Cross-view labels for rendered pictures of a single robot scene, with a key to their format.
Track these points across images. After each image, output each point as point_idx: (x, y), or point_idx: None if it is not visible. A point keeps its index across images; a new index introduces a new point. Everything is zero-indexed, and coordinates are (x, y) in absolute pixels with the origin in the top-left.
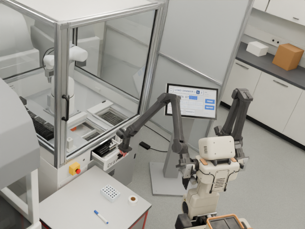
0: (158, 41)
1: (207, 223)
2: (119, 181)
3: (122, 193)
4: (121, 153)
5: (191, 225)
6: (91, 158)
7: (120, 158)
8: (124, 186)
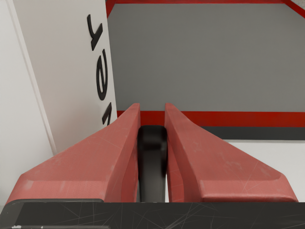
0: None
1: None
2: (235, 144)
3: (304, 187)
4: (135, 195)
5: None
6: None
7: (105, 39)
8: (284, 148)
